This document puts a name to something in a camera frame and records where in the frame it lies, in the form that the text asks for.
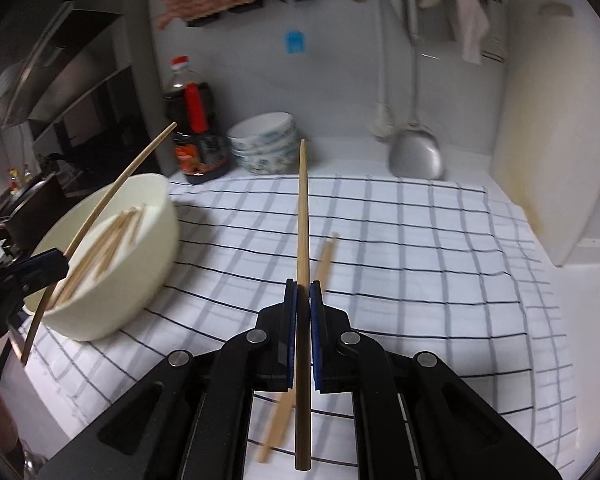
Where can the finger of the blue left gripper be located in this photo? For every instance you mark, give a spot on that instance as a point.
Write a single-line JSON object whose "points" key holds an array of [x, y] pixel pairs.
{"points": [[41, 270]]}

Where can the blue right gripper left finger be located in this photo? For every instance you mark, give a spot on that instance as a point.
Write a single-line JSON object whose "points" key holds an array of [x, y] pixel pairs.
{"points": [[286, 331]]}

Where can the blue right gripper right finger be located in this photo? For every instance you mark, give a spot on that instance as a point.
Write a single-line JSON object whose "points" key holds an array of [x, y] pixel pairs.
{"points": [[319, 332]]}

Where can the wooden chopstick two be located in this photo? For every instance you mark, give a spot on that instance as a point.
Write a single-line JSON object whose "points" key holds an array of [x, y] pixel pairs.
{"points": [[97, 257]]}

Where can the wooden chopstick eight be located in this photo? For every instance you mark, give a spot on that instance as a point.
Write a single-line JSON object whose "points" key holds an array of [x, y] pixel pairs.
{"points": [[303, 350]]}

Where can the wooden chopstick seven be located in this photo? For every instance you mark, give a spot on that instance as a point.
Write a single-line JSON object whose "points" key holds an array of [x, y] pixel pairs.
{"points": [[83, 230]]}

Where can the wooden chopstick three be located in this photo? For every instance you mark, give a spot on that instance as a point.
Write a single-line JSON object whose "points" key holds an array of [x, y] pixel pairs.
{"points": [[122, 232]]}

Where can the wooden chopstick four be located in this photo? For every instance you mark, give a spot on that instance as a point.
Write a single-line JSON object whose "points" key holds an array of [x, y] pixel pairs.
{"points": [[114, 239]]}

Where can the wooden chopstick nine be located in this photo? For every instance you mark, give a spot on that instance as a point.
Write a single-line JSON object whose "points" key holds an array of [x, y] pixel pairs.
{"points": [[279, 420]]}

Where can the wooden chopstick ten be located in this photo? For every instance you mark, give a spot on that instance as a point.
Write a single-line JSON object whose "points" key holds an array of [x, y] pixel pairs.
{"points": [[131, 236]]}

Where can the wooden chopstick one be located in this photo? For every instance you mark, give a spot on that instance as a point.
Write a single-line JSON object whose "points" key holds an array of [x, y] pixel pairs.
{"points": [[81, 270]]}

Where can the dark cooking pot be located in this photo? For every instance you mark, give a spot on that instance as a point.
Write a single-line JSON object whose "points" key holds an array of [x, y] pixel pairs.
{"points": [[26, 218]]}

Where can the large white round basin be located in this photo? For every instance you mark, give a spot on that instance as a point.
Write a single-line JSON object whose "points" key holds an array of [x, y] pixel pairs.
{"points": [[120, 264]]}

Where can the white black checkered cloth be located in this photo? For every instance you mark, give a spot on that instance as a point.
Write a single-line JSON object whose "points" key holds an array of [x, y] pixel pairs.
{"points": [[437, 266]]}

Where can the bottom floral ceramic bowl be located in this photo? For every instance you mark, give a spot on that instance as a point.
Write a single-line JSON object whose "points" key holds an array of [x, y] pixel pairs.
{"points": [[273, 162]]}

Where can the floral ceramic bowl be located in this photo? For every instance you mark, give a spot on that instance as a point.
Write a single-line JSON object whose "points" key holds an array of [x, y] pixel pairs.
{"points": [[268, 127], [273, 162], [280, 145]]}

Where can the middle floral ceramic bowl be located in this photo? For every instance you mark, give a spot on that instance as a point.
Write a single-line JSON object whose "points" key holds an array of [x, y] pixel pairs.
{"points": [[280, 145]]}

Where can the black range hood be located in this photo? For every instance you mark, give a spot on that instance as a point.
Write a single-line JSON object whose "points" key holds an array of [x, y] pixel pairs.
{"points": [[84, 86]]}

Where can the dark soy sauce bottle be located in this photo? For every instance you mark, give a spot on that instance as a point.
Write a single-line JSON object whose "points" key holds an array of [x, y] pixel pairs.
{"points": [[201, 148]]}

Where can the top floral ceramic bowl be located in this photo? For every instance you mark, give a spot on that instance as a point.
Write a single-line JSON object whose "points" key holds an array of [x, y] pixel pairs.
{"points": [[268, 127]]}

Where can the steel spatula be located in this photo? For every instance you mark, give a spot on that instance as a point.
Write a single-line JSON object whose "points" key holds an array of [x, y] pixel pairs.
{"points": [[414, 151]]}

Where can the white cutting board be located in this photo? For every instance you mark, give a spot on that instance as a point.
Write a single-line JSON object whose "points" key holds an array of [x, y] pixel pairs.
{"points": [[547, 154]]}

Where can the pink hanging rag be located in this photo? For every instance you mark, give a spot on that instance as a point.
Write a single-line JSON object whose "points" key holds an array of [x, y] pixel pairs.
{"points": [[472, 24]]}

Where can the blue wall hook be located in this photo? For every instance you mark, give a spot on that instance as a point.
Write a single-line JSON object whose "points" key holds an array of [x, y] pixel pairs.
{"points": [[295, 42]]}

